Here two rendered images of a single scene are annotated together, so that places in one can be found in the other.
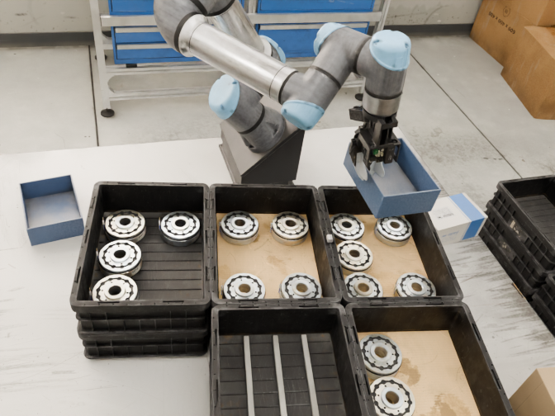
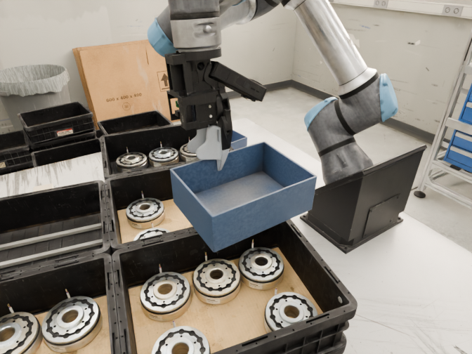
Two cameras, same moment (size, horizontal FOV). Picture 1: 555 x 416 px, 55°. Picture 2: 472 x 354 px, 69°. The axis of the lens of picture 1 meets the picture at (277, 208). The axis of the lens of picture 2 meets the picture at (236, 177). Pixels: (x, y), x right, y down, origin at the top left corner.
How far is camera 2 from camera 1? 1.27 m
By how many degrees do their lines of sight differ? 63
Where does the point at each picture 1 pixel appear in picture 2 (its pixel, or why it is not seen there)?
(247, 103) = (324, 123)
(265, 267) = (183, 223)
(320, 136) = (461, 258)
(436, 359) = not seen: outside the picture
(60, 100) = not seen: hidden behind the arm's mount
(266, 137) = (329, 168)
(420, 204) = (199, 222)
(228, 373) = (69, 225)
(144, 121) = (436, 213)
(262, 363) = (77, 240)
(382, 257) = (239, 317)
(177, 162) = not seen: hidden behind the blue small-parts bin
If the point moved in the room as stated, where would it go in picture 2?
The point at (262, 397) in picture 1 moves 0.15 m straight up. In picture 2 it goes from (43, 246) to (24, 198)
